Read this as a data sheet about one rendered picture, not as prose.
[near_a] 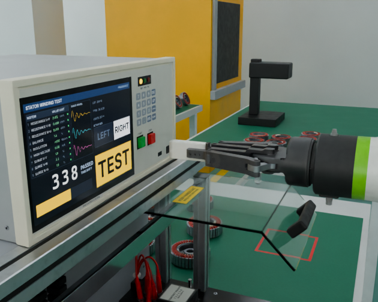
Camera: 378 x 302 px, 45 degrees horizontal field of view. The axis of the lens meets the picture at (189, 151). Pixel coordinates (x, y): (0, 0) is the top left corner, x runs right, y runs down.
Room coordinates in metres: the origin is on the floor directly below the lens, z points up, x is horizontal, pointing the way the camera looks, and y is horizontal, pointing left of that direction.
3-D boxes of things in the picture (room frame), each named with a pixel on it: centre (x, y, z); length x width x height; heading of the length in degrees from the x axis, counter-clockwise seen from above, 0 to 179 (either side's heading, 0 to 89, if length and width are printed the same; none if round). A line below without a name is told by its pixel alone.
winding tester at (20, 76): (0.78, 0.29, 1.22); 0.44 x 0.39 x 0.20; 157
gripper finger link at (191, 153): (0.71, -0.02, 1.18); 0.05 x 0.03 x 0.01; 67
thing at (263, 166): (0.65, -0.12, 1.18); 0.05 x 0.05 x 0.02; 69
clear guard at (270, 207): (0.81, -0.06, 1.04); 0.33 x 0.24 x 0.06; 67
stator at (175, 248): (1.14, 0.00, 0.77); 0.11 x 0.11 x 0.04
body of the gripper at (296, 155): (0.68, -0.15, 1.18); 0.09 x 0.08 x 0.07; 67
